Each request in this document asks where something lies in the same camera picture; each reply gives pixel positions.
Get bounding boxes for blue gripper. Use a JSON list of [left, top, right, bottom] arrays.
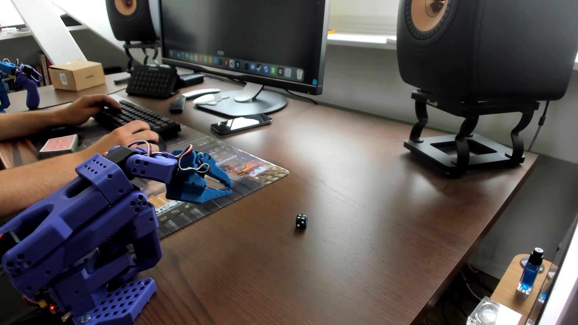
[[166, 149, 234, 204]]

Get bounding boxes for blue leader arm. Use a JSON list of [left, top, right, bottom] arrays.
[[0, 59, 43, 113]]

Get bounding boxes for person's left forearm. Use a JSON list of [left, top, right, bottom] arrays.
[[0, 108, 64, 141]]

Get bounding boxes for person's right forearm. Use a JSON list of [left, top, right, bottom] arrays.
[[0, 149, 98, 217]]

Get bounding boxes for person's right hand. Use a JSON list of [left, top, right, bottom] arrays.
[[88, 119, 160, 156]]

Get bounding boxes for person's left hand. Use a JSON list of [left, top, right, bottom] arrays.
[[56, 94, 122, 126]]

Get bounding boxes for printed city desk mat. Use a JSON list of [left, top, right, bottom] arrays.
[[0, 122, 290, 239]]

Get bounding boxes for black smartphone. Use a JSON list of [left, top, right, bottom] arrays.
[[210, 113, 273, 135]]

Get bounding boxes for white flat mouse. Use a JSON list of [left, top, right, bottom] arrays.
[[193, 93, 225, 107]]

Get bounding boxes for silver monitor stand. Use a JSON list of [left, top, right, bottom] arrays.
[[195, 82, 288, 118]]

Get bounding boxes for black keyboard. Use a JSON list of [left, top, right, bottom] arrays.
[[94, 98, 182, 140]]

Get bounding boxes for white slim remote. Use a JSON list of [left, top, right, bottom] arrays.
[[182, 88, 221, 100]]

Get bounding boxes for small black box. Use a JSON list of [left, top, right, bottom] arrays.
[[178, 72, 205, 88]]

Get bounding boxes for black computer monitor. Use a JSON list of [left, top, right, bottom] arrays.
[[158, 0, 330, 96]]

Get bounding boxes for thin black speaker stand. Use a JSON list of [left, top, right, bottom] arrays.
[[123, 42, 161, 73]]

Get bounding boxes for red card deck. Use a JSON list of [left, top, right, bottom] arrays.
[[38, 134, 79, 159]]

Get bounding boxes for small cardboard box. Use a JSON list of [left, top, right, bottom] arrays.
[[48, 60, 106, 92]]

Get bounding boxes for small-looking black speaker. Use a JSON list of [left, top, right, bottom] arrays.
[[105, 0, 160, 43]]

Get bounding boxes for robot controller board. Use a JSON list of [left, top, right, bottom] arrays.
[[23, 289, 61, 319]]

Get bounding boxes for white slanted beam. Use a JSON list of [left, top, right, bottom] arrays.
[[11, 0, 86, 65]]

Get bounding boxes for sturdy black speaker stand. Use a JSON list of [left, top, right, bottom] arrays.
[[403, 89, 541, 178]]

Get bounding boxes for clear glass cube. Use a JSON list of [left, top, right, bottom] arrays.
[[466, 296, 523, 325]]

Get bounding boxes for large black speaker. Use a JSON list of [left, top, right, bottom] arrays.
[[396, 0, 578, 102]]

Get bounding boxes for wooden side shelf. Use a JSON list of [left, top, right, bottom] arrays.
[[491, 254, 554, 325]]

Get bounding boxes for blue liquid bottle black cap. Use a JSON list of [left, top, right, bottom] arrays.
[[517, 247, 545, 295]]

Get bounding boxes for white panel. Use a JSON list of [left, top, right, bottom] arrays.
[[526, 212, 578, 325]]

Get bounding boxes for gripper servo wires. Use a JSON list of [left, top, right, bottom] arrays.
[[126, 140, 211, 175]]

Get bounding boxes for black monitor cable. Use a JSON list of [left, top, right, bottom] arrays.
[[284, 89, 319, 105]]

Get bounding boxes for black speaker cable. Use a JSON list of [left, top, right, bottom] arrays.
[[527, 100, 551, 152]]

